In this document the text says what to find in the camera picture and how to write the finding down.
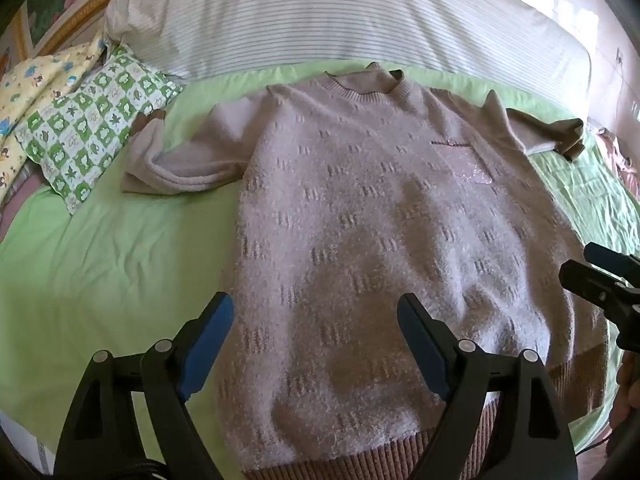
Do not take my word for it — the gold framed flower painting left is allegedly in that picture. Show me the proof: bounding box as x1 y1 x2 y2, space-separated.
1 0 110 68

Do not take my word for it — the light green bed sheet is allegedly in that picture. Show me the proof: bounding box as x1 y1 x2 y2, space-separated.
0 58 639 480

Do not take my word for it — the white wall socket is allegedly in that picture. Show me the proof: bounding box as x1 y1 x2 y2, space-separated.
615 48 624 69

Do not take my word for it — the pinkish beige knit sweater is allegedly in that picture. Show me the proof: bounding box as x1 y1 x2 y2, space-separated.
122 64 610 479

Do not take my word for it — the white striped quilt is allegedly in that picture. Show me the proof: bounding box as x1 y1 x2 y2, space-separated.
105 0 591 114

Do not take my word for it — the pink cloth at bedside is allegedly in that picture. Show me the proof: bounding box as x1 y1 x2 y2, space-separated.
597 128 640 200

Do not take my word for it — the green white patterned pillow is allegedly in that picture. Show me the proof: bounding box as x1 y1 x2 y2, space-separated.
15 44 182 214

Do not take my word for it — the white striped mattress edge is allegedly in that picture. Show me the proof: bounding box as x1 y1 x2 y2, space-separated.
0 413 55 474

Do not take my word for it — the person's right hand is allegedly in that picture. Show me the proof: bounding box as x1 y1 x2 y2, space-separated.
608 351 640 430

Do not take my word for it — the yellow cartoon print blanket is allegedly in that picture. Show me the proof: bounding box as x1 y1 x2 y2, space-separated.
1 32 110 203

